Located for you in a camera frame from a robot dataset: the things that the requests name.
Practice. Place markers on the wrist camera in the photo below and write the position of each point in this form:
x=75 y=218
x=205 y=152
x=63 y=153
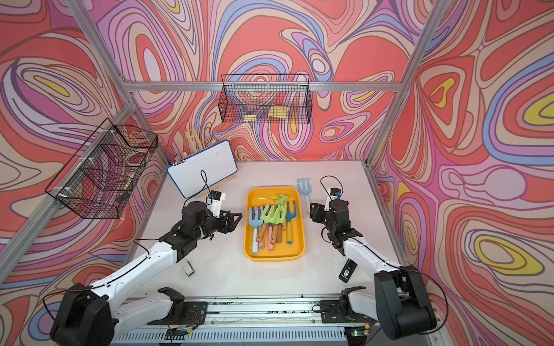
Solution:
x=215 y=200
x=333 y=193

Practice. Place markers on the black wire basket left wall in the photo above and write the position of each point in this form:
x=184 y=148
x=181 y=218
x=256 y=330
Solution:
x=99 y=179

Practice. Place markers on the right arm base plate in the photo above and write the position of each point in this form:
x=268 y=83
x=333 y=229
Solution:
x=337 y=311

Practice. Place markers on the blue framed whiteboard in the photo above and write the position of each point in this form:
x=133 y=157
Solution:
x=209 y=166

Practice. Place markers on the wooden whiteboard stand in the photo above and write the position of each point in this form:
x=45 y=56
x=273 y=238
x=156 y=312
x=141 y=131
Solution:
x=215 y=186

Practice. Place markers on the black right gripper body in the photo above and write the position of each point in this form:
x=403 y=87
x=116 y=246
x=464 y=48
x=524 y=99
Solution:
x=322 y=216

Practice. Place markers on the small grey clip device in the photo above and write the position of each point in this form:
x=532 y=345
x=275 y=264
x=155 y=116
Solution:
x=187 y=268

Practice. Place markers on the green circuit board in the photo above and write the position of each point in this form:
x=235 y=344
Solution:
x=178 y=333

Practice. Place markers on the green hand fork wooden handle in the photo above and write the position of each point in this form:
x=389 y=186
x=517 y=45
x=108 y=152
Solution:
x=279 y=229

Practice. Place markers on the black wire basket back wall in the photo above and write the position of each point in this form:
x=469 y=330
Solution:
x=254 y=94

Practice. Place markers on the aluminium front rail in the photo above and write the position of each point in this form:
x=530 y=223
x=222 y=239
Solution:
x=256 y=320

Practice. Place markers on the small yellow block in basket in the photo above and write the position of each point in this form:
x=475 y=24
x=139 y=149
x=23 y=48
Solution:
x=249 y=118

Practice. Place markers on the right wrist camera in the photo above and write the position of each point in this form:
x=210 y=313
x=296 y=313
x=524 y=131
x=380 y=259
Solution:
x=333 y=193

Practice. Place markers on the yellow sponge in basket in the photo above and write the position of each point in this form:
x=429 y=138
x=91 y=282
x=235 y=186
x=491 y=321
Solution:
x=279 y=112

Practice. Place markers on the black handheld scanner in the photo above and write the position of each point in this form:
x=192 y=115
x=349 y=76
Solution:
x=347 y=271

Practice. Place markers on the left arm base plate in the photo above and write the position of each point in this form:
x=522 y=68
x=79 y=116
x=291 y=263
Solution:
x=184 y=313

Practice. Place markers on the wooden utensils behind whiteboard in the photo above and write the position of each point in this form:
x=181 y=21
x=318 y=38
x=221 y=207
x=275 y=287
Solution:
x=194 y=145

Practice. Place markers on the teal cultivator yellow handle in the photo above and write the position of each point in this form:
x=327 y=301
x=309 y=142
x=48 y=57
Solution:
x=290 y=215

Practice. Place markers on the black wire basket wall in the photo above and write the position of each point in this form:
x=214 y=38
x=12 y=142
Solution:
x=99 y=179
x=254 y=94

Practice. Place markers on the green three-prong rake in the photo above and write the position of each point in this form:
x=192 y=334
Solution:
x=281 y=203

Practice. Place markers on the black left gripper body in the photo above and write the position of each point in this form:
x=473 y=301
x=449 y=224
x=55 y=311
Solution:
x=218 y=225

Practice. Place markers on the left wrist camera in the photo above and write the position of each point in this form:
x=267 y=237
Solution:
x=215 y=200

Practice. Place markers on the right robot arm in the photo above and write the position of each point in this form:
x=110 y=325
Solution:
x=400 y=301

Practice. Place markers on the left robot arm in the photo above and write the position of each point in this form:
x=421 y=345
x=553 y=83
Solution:
x=98 y=313

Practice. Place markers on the purple cultivator pink handle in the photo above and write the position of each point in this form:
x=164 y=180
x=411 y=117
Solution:
x=267 y=237

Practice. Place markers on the yellow plastic storage tray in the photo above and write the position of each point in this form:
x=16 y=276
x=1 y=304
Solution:
x=261 y=196

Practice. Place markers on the green rake wooden handle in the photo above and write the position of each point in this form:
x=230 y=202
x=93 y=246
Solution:
x=269 y=216

